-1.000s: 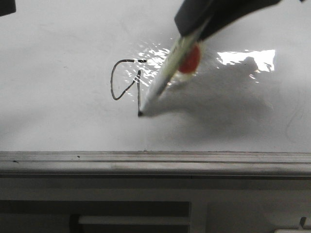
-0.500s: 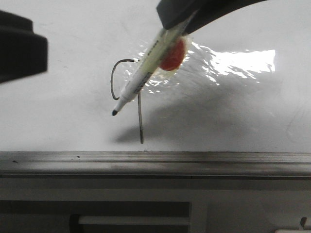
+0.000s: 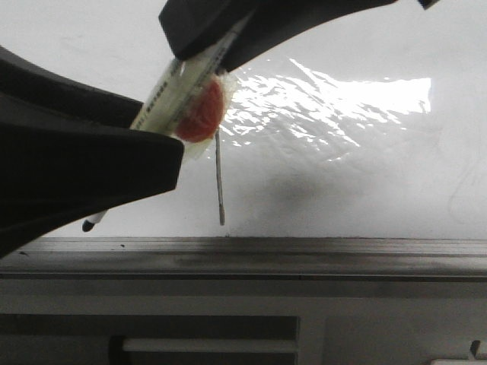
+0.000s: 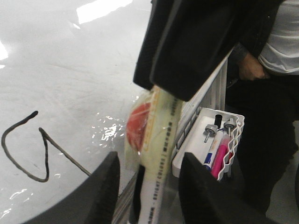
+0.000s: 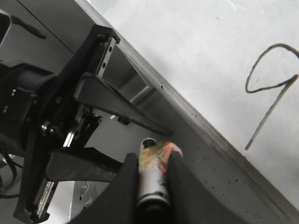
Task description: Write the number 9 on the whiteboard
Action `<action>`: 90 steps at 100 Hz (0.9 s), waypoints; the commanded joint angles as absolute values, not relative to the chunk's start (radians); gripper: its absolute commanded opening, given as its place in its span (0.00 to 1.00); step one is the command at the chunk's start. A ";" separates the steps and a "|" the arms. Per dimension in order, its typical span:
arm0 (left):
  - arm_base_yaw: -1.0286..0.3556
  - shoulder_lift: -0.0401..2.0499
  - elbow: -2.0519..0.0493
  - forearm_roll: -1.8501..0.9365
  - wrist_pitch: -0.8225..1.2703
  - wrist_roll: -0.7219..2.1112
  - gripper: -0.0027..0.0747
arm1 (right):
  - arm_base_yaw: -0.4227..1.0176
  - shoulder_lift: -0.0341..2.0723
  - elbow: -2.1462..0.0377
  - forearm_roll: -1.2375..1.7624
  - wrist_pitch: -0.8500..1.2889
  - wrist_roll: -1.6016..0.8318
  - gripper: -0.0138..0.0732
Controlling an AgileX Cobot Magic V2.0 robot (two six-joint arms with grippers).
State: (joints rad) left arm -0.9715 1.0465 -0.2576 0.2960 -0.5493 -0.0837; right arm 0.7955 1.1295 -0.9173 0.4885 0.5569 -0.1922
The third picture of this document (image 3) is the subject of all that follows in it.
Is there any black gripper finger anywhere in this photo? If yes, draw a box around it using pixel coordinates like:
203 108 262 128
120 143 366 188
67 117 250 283
158 0 442 73
1 49 183 256

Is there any white whiteboard marker pen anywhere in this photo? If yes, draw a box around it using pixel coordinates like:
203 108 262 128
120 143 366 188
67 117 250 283
81 14 239 233

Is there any grey cabinet below whiteboard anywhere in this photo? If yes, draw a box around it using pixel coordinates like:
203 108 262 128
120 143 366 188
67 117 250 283
1 275 486 364

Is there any aluminium whiteboard tray rail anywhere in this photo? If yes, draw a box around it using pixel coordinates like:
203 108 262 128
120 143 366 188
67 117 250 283
1 237 486 278

